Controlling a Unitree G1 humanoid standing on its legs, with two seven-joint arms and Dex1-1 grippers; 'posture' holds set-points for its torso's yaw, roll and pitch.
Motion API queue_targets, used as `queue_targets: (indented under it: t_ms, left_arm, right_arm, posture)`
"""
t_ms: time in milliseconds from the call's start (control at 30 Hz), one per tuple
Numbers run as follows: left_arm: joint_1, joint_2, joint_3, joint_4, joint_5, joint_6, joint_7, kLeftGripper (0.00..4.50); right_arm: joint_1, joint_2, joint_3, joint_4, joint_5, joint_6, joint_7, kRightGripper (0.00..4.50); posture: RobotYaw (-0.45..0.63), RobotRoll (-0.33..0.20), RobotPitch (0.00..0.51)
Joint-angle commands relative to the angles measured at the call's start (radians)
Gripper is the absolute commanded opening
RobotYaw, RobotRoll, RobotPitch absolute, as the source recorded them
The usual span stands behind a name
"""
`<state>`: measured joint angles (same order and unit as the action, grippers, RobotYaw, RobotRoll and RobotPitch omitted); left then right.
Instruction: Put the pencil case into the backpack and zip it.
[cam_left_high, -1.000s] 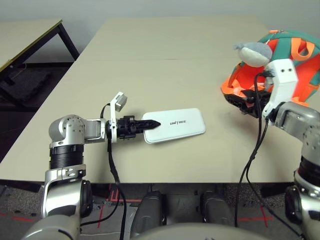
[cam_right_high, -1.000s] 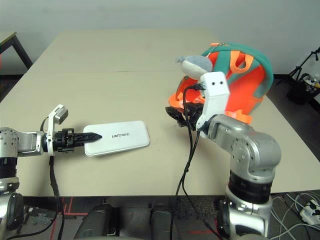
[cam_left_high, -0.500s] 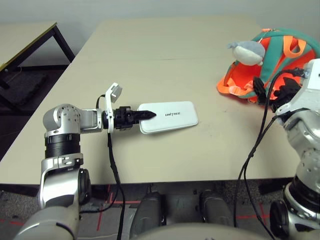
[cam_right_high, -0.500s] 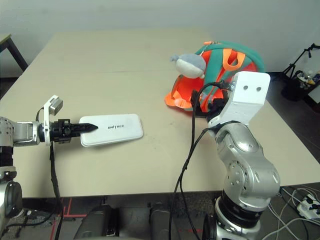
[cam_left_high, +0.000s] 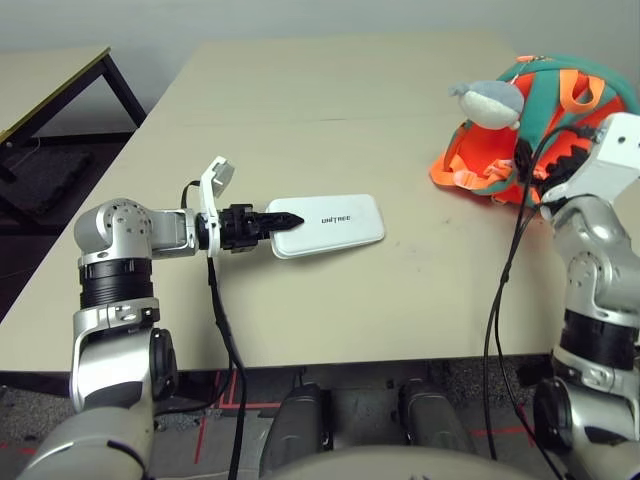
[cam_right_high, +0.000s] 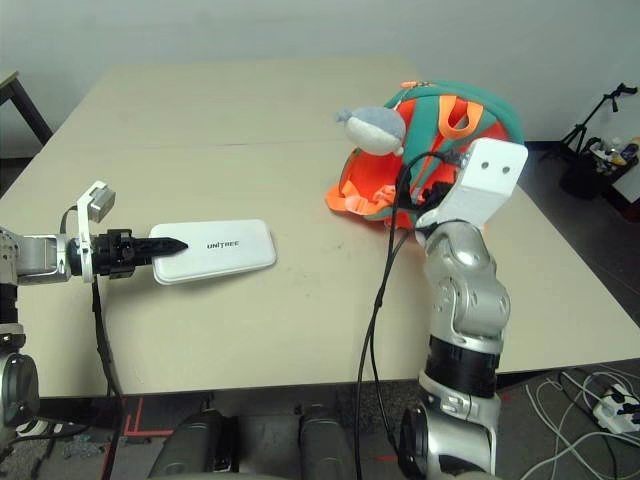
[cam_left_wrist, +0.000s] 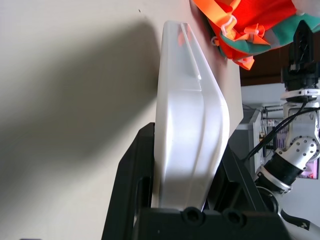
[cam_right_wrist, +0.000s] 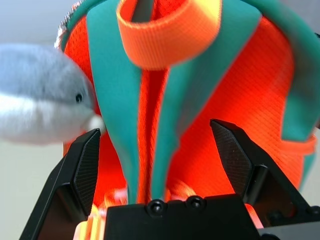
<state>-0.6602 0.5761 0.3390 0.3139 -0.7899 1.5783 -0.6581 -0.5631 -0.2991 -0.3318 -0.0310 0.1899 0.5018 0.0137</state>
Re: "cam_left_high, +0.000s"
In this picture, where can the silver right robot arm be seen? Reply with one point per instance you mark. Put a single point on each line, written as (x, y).
(600, 280)

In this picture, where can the black foam mat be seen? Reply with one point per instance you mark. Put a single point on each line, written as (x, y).
(45, 175)

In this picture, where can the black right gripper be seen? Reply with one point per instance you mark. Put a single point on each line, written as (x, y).
(567, 162)

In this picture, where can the grey robot torso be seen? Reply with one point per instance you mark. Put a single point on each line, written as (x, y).
(400, 465)

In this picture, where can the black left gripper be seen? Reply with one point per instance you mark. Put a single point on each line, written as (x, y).
(237, 227)

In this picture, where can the beige side table black frame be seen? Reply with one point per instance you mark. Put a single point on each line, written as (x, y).
(45, 80)

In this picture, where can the dark grey robot left leg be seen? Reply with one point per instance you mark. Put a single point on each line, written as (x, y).
(295, 425)

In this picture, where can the dark grey robot right leg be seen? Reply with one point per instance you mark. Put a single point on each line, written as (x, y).
(435, 420)

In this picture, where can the dark grey robot leg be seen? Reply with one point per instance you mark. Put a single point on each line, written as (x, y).
(435, 420)
(295, 425)

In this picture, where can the red floor tape lines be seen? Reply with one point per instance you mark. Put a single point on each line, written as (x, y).
(250, 406)

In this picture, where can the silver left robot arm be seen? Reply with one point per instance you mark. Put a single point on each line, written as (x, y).
(115, 350)

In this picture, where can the red floor tape cross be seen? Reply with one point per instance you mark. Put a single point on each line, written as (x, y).
(505, 431)

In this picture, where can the grey white plush toy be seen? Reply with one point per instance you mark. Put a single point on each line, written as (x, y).
(490, 107)

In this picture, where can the green orange backpack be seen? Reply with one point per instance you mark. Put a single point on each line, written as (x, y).
(460, 150)

